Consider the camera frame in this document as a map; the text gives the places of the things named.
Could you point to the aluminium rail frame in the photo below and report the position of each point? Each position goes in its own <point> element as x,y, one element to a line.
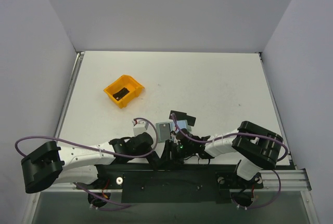
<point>219,90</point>

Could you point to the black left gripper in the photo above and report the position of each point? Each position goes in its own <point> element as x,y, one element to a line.
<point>155,158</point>

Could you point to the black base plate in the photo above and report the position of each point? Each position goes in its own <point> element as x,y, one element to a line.
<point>189,183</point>

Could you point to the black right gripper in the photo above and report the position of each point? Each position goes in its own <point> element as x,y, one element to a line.
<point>174,157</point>

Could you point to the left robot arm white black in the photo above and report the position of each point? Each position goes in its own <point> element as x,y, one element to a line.
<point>51,163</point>

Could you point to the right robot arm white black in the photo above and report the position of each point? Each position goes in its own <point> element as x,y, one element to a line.
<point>261,148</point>

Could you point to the yellow plastic bin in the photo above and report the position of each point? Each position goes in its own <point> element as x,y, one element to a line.
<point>130,83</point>

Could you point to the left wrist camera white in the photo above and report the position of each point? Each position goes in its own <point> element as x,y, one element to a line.
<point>139,127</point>

